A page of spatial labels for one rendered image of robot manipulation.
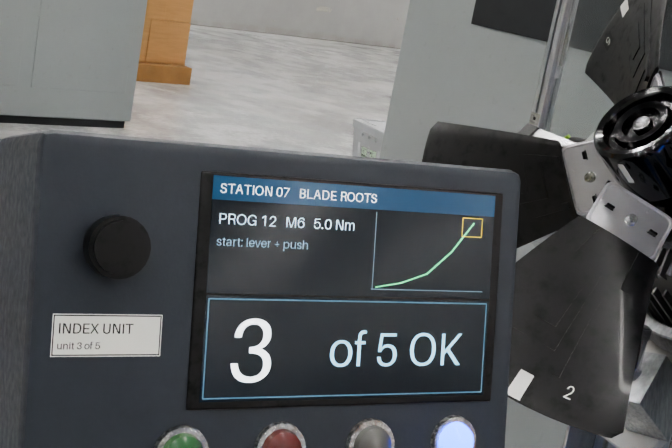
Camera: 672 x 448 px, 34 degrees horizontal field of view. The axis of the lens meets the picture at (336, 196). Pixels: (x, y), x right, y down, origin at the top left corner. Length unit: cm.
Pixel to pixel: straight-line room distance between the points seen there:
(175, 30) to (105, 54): 254
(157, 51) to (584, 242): 820
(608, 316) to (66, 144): 84
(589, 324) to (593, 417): 11
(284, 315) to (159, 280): 7
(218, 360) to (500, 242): 17
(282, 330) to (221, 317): 3
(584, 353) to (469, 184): 65
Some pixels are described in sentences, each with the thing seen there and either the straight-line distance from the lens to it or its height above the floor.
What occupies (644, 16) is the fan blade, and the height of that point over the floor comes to 134.
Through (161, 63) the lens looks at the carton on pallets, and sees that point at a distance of 937.
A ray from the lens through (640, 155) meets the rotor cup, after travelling 126.
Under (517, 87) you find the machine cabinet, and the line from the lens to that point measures 379.
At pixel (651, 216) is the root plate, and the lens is 131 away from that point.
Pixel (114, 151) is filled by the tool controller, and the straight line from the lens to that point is 50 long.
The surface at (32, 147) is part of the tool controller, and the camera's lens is 51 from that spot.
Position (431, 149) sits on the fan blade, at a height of 111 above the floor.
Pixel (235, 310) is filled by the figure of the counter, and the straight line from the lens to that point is 52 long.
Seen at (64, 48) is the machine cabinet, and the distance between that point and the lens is 677.
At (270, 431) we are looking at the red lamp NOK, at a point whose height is 113.
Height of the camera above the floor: 135
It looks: 13 degrees down
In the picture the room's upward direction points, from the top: 11 degrees clockwise
